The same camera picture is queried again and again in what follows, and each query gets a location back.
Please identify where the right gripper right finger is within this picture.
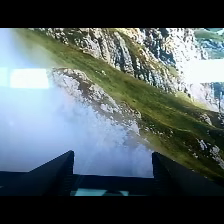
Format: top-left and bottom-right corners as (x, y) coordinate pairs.
(151, 151), (224, 197)

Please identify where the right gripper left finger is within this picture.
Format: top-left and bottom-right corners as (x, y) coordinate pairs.
(0, 149), (75, 197)

